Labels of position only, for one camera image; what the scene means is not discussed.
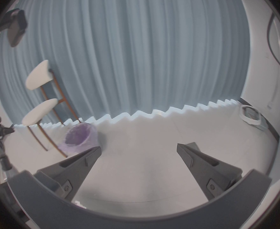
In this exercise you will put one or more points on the white padded wooden chair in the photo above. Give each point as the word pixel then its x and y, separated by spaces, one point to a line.
pixel 38 75

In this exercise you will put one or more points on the purple plastic bag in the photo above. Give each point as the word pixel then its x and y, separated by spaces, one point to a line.
pixel 76 135

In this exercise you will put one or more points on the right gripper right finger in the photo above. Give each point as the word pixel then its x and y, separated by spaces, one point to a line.
pixel 211 175

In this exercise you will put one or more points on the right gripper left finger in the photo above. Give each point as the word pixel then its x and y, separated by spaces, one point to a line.
pixel 66 175

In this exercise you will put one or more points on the pale blue curtain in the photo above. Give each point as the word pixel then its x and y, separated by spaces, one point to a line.
pixel 142 44

